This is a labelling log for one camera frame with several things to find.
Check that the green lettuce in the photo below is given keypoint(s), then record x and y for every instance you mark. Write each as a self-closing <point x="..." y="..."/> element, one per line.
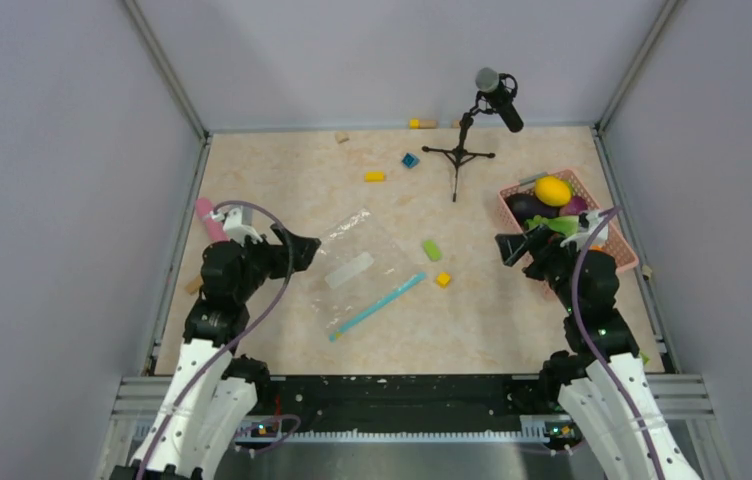
<point x="566" y="226"/>

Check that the teal square block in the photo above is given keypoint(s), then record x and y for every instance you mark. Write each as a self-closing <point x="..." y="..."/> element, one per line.
<point x="410" y="160"/>

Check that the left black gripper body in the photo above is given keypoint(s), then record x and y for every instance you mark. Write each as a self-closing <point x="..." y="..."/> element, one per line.
<point x="262" y="260"/>

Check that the green block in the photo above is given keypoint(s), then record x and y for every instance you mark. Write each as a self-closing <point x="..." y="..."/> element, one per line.
<point x="432" y="250"/>

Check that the yellow lemon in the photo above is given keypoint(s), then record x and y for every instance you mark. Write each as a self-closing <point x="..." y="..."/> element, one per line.
<point x="552" y="191"/>

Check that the yellow rectangular block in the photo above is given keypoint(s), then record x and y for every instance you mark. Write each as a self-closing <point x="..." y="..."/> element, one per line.
<point x="374" y="177"/>

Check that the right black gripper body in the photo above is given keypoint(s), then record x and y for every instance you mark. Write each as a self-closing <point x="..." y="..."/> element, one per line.
<point x="554" y="261"/>

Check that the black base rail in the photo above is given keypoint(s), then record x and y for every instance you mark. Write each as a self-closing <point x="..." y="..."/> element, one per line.
<point x="417" y="404"/>

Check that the wooden block at left edge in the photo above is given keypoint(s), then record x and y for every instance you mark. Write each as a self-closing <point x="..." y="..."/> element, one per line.
<point x="194" y="285"/>

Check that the yellow and wood block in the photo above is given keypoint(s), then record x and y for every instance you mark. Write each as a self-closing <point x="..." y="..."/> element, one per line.
<point x="418" y="123"/>

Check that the clear zip top bag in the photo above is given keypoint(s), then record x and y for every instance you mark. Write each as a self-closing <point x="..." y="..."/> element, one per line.
<point x="358" y="270"/>

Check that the pink cylindrical tool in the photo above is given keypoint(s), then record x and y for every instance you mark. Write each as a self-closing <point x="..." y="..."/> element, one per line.
<point x="204" y="211"/>

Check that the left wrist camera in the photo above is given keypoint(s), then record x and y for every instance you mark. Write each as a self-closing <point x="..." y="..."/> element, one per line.
<point x="237" y="225"/>

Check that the black microphone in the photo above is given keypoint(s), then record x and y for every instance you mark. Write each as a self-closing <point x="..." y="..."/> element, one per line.
<point x="496" y="93"/>

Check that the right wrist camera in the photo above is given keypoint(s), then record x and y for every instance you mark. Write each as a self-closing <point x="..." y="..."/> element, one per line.
<point x="594" y="231"/>

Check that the dark purple eggplant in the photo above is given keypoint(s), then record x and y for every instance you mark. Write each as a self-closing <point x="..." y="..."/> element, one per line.
<point x="524" y="207"/>

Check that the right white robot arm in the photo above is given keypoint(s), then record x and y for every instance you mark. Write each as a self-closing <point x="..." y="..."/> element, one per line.
<point x="599" y="381"/>

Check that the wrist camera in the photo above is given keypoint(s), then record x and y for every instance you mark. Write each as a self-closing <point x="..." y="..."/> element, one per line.
<point x="594" y="231"/>
<point x="237" y="225"/>

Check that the small wooden block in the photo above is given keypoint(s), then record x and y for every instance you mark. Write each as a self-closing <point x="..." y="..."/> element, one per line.
<point x="341" y="137"/>

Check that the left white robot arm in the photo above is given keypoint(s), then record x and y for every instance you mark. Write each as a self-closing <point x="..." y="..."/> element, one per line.
<point x="213" y="390"/>

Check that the purple onion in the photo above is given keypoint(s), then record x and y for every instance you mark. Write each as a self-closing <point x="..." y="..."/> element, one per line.
<point x="574" y="207"/>

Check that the yellow cube block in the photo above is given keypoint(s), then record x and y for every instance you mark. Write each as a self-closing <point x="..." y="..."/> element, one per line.
<point x="443" y="279"/>

